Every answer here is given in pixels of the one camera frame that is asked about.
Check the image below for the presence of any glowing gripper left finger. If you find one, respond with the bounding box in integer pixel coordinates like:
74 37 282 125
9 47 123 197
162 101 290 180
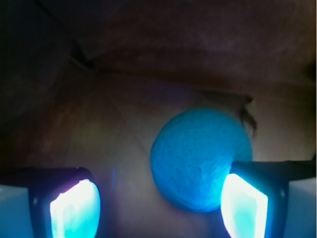
0 168 101 238

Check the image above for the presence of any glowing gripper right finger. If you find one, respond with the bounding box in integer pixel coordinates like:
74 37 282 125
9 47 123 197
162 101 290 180
221 160 317 238

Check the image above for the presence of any blue foam ball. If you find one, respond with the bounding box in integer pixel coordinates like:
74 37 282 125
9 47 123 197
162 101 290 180
151 109 253 213

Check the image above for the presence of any brown paper bag bin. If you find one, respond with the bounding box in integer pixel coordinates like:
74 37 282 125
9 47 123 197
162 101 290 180
0 0 317 238

